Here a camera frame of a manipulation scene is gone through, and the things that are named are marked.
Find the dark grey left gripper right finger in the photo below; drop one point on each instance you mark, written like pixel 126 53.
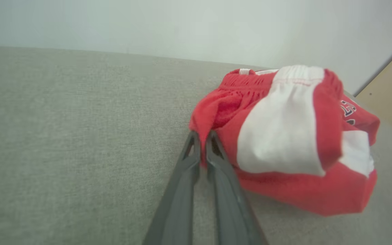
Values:
pixel 230 204

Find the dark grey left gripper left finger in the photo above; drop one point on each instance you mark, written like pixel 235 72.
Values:
pixel 179 197

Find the grey fabric sofa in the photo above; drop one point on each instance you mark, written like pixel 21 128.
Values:
pixel 80 143

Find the red and white shorts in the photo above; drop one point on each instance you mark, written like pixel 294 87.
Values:
pixel 284 136

